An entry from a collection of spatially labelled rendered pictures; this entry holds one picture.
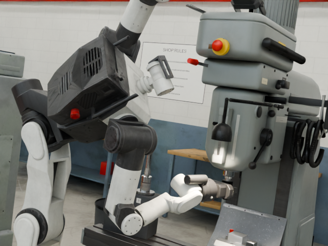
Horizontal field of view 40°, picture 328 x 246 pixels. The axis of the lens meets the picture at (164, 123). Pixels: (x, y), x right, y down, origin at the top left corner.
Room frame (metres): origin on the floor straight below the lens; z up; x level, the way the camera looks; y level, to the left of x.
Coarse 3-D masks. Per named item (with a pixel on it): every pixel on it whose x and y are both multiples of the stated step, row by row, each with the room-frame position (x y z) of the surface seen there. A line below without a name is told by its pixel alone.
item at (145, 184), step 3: (141, 180) 2.04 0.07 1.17; (144, 180) 2.02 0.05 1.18; (147, 180) 2.02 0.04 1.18; (150, 180) 2.03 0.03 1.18; (141, 183) 2.03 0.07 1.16; (144, 183) 2.02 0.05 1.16; (147, 183) 2.02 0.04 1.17; (150, 183) 2.04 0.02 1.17; (141, 186) 2.03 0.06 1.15; (144, 186) 2.02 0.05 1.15; (147, 186) 2.02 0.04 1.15; (150, 186) 2.04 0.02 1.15; (141, 189) 2.03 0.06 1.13; (144, 189) 2.02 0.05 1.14; (147, 189) 2.02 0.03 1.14
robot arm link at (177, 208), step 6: (192, 192) 1.60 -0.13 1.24; (198, 192) 1.61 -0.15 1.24; (168, 198) 1.59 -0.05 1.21; (174, 198) 1.59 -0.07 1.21; (180, 198) 1.59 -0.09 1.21; (186, 198) 1.58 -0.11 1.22; (192, 198) 1.59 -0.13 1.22; (198, 198) 1.61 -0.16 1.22; (168, 204) 1.58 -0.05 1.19; (174, 204) 1.57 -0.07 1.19; (180, 204) 1.57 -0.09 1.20; (186, 204) 1.59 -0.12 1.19; (192, 204) 1.61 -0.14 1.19; (174, 210) 1.59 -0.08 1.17; (180, 210) 1.59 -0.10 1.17; (186, 210) 1.61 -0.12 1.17
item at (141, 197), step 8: (136, 192) 2.02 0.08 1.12; (144, 192) 2.01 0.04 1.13; (152, 192) 2.03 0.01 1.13; (136, 200) 1.99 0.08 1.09; (144, 200) 1.98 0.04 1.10; (104, 216) 2.04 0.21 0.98; (104, 224) 2.04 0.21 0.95; (112, 224) 2.03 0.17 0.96; (152, 224) 2.02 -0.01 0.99; (120, 232) 2.01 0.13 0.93; (144, 232) 1.97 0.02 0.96; (152, 232) 2.03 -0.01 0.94
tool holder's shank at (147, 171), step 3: (147, 156) 2.04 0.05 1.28; (150, 156) 2.03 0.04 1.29; (147, 159) 2.03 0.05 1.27; (150, 159) 2.04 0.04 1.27; (147, 162) 2.03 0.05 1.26; (150, 162) 2.04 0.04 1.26; (147, 165) 2.03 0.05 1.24; (150, 165) 2.04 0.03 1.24; (147, 168) 2.03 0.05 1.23; (150, 168) 2.04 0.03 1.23; (144, 171) 2.04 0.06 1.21; (147, 171) 2.03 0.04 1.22; (150, 171) 2.04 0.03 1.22; (144, 174) 2.04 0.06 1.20; (147, 174) 2.03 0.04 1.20
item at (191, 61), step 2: (188, 58) 1.64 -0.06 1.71; (190, 58) 1.64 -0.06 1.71; (188, 60) 1.64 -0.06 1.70; (190, 60) 1.63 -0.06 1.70; (192, 60) 1.64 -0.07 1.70; (194, 60) 1.65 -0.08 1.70; (196, 60) 1.67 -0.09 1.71; (188, 62) 1.64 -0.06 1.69; (190, 62) 1.64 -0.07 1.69; (192, 62) 1.64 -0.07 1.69; (194, 62) 1.65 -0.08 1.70; (196, 62) 1.66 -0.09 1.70; (198, 62) 1.67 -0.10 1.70; (200, 62) 1.70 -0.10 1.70; (202, 62) 1.72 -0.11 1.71; (192, 64) 1.66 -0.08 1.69; (194, 64) 1.66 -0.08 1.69; (196, 64) 1.67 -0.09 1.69; (198, 64) 1.70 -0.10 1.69; (200, 64) 1.70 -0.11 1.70; (202, 64) 1.71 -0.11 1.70; (204, 64) 1.73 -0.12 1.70; (206, 64) 1.75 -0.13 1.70; (206, 66) 1.75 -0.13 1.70
